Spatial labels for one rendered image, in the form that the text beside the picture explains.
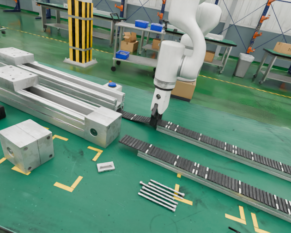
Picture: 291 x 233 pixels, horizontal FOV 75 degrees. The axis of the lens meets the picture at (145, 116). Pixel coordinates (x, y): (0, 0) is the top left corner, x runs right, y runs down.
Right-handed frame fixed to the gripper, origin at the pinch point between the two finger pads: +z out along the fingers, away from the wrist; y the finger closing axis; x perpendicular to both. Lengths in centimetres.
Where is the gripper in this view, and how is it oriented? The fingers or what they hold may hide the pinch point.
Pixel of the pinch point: (155, 119)
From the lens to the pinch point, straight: 81.0
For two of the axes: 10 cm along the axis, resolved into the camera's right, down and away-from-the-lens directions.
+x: -9.0, -3.3, 2.6
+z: -1.7, 8.5, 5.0
